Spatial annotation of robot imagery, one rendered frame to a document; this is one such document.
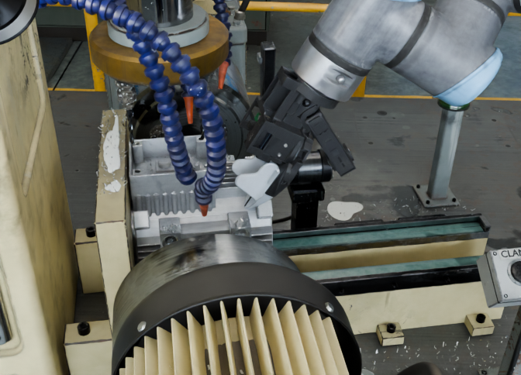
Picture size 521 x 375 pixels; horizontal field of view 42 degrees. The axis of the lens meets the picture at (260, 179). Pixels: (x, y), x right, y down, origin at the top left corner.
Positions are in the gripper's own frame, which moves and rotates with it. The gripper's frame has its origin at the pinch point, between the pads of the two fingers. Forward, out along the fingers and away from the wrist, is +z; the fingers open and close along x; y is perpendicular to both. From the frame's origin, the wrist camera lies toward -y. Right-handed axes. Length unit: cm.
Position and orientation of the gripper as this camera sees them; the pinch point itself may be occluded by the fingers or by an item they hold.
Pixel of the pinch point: (254, 202)
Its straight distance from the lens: 99.3
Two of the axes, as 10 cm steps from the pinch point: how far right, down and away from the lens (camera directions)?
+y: -8.5, -3.5, -4.0
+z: -5.1, 7.5, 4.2
